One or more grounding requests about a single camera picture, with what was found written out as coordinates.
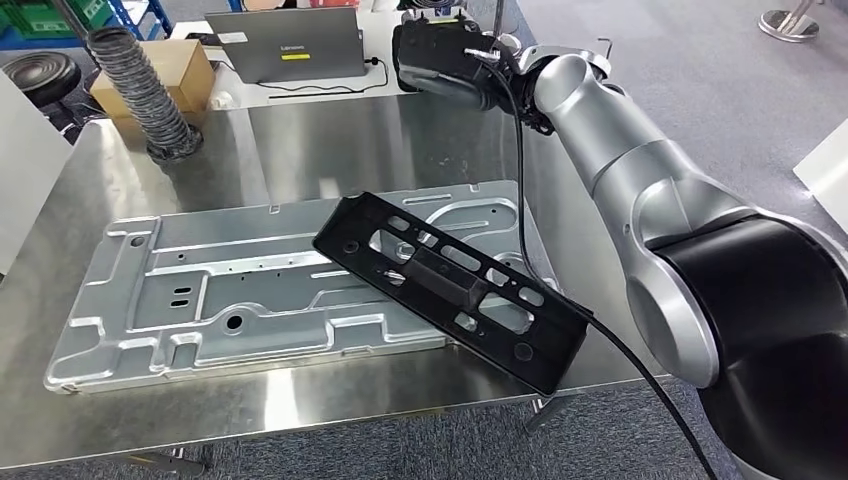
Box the dark grey plastic panel part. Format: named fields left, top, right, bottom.
left=311, top=190, right=592, bottom=399

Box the stainless steel workbench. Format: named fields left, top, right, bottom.
left=0, top=92, right=670, bottom=480

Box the stamped grey metal plate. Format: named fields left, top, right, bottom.
left=42, top=180, right=564, bottom=397

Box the black carrying case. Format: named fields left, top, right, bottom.
left=390, top=18, right=505, bottom=94

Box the white desk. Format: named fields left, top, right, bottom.
left=168, top=6, right=518, bottom=113

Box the black yellow handheld controller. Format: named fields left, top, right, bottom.
left=399, top=0, right=482, bottom=31

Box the grey laptop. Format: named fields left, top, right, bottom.
left=203, top=6, right=368, bottom=85

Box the person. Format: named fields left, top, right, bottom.
left=241, top=0, right=362, bottom=11

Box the brown cardboard box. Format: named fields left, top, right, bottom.
left=89, top=38, right=217, bottom=150

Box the white partition panel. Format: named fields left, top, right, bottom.
left=0, top=69, right=74, bottom=276
left=792, top=117, right=848, bottom=234

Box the black round stool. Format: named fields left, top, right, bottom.
left=0, top=51, right=83, bottom=111

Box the chrome stanchion base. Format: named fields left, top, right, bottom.
left=757, top=0, right=821, bottom=44

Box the green plastic crate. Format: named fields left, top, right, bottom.
left=0, top=0, right=111, bottom=38

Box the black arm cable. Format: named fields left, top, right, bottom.
left=463, top=47, right=722, bottom=480

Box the black laptop power cable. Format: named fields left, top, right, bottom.
left=254, top=56, right=392, bottom=101

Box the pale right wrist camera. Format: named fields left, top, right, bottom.
left=517, top=36, right=614, bottom=79

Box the grey corrugated hose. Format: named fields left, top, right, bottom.
left=86, top=26, right=204, bottom=166

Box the blue storage shelf frame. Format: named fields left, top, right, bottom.
left=0, top=0, right=175, bottom=53

